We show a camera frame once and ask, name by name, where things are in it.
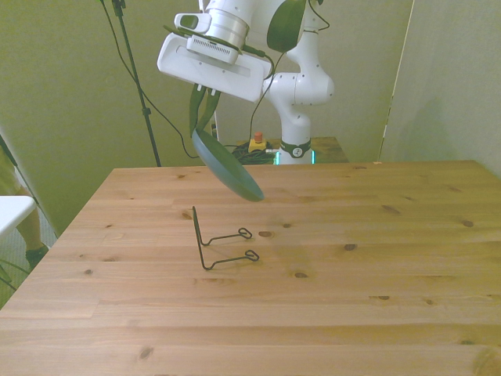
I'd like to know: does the red emergency stop button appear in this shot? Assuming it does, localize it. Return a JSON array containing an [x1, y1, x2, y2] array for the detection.
[[247, 132, 276, 154]]

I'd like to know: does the black coiled cable bundle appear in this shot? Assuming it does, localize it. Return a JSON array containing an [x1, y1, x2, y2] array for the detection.
[[222, 143, 276, 166]]

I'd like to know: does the person's bare leg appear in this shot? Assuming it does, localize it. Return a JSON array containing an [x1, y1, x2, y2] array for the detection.
[[0, 147, 45, 251]]

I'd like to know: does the black camera tripod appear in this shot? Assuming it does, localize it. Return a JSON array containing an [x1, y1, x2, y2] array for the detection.
[[110, 0, 163, 168]]

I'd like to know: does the white side table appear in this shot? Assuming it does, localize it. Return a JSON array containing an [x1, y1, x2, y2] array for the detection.
[[0, 195, 37, 237]]

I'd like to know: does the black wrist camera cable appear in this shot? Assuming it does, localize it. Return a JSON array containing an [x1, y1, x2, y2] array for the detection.
[[242, 44, 287, 137]]

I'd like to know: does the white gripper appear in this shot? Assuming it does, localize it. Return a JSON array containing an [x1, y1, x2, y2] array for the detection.
[[157, 33, 274, 136]]

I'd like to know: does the black tripod cable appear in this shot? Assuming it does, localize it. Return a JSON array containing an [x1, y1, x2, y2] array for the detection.
[[98, 0, 201, 160]]

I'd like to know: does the white vented camera module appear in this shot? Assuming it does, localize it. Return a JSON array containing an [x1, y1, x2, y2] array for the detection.
[[186, 35, 240, 66]]

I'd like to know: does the black wire plate stand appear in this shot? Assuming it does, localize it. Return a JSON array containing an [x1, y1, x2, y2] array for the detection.
[[191, 205, 261, 272]]

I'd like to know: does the blue round plastic plate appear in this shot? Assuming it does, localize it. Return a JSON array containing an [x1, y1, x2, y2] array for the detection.
[[191, 128, 265, 203]]

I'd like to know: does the white partition panel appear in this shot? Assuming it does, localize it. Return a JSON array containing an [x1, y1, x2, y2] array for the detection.
[[378, 0, 501, 165]]

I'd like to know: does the dark shoe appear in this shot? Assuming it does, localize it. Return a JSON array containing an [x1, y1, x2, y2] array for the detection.
[[24, 242, 50, 269]]

